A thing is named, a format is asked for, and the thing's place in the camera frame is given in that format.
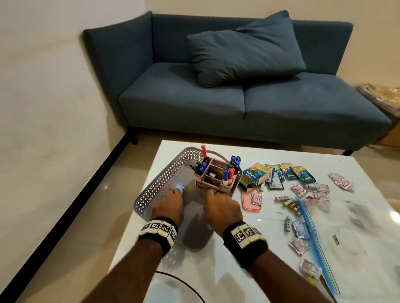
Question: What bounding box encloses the person's right hand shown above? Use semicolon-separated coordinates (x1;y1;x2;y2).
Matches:
203;189;244;236

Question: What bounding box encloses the person's left hand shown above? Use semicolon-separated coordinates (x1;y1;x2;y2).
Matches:
152;187;185;227

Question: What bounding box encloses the person's right forearm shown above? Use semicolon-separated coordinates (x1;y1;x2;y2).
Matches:
249;250;332;303

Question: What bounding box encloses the person's left forearm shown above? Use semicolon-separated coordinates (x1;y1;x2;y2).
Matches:
89;240;165;303

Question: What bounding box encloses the pink desk organizer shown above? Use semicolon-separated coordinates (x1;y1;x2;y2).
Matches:
193;157;243;197

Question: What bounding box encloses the grey perforated plastic basket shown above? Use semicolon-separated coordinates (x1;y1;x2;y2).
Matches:
134;147;243;253

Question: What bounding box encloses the pink plastic tray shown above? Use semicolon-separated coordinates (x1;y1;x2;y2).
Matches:
241;189;263;212

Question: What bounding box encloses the teal cardboard box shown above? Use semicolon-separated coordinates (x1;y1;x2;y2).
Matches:
239;166;271;190

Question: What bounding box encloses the black marker-tag wristband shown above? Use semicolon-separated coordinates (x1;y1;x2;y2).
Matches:
222;221;269;272
136;217;179;257

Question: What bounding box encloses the teal foil packet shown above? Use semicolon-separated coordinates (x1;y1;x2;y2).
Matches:
265;164;285;190
279;162;297;181
291;166;316;185

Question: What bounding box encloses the cluster of small batteries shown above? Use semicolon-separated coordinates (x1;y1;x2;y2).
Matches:
282;199;302;217

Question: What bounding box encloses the blue fabric sofa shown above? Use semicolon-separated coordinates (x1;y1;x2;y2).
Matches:
83;11;393;156

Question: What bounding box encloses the clear zip bag blue seal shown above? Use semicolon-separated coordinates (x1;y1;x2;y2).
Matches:
295;197;400;303

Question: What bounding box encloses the blue sofa cushion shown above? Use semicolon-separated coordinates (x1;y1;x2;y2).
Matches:
186;10;307;89

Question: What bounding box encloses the brown cardboard box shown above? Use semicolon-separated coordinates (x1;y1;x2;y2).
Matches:
368;115;400;149

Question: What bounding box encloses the black cable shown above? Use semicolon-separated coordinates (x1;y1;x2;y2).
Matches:
154;271;207;303

